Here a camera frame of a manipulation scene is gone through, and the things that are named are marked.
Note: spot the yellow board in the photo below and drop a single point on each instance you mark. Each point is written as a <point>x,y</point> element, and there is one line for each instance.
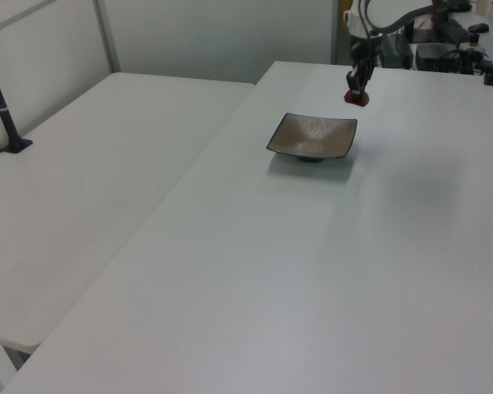
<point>342,12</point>

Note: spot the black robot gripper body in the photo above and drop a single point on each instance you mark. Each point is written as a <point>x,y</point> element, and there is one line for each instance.
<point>365,49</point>

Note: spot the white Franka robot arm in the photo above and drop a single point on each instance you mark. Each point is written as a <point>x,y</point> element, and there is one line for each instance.
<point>386,12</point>

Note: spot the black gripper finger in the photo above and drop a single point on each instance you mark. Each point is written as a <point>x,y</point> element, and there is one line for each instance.
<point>366,76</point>
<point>353,84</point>

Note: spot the grey partition post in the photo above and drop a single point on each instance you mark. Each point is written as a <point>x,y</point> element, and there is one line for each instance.
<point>107,37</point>

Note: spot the black electronics box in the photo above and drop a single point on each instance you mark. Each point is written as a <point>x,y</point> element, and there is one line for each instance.
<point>435,55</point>

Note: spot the white side table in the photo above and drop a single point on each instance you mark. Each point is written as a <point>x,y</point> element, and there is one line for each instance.
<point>74,184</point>

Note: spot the small round brown food item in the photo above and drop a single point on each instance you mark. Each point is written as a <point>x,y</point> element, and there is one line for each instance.
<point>363,98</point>

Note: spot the square brown ceramic plate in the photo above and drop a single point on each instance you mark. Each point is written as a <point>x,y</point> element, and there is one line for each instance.
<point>312,135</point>

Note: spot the black camera stand with base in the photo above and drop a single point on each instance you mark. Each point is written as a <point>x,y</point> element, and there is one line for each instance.
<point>2,111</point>

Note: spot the black computer mouse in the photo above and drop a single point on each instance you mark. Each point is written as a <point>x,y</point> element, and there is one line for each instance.
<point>478,27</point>

